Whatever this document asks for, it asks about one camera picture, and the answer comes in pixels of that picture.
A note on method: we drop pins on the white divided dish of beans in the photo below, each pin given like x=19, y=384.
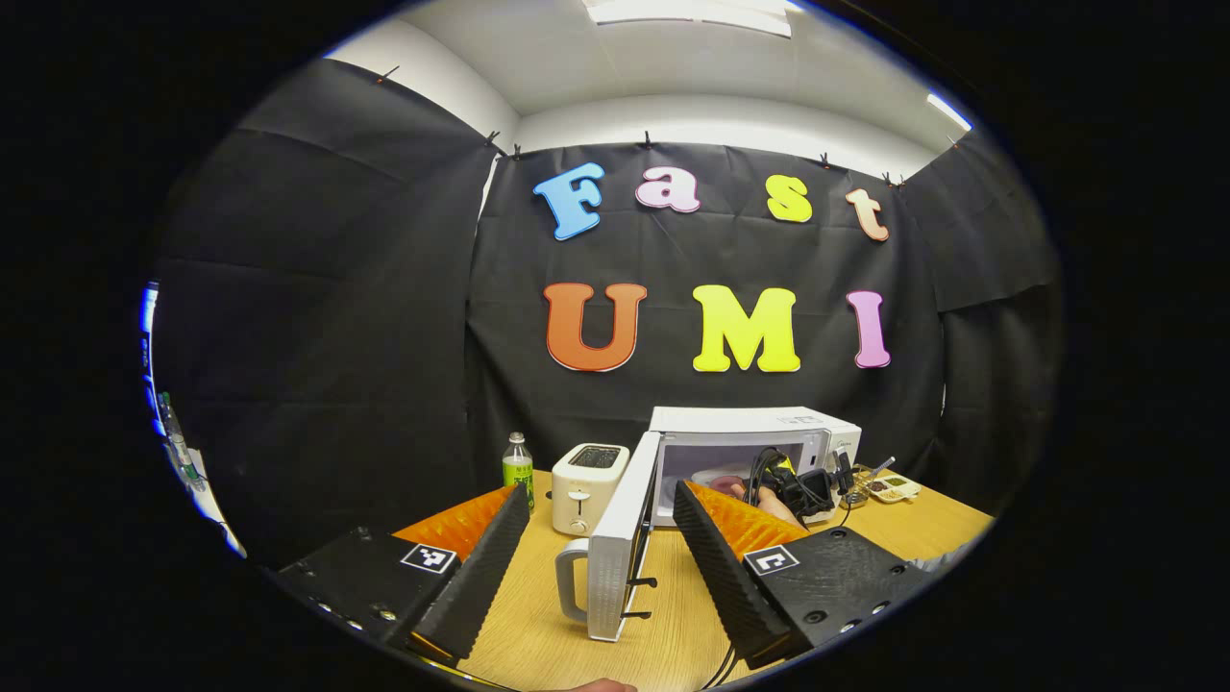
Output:
x=894, y=488

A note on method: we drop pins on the black backdrop cloth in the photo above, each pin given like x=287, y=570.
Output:
x=336, y=317

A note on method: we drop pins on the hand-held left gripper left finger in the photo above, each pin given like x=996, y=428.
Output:
x=480, y=577

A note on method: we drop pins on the clear bottle with green label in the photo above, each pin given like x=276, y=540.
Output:
x=518, y=471

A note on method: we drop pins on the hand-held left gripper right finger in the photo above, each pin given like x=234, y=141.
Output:
x=721, y=577

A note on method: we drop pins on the white microwave oven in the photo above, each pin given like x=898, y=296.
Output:
x=740, y=423

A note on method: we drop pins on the ceiling light panel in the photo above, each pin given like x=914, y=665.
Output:
x=692, y=12
x=949, y=111

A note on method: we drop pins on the white toaster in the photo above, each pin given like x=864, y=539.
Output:
x=581, y=495

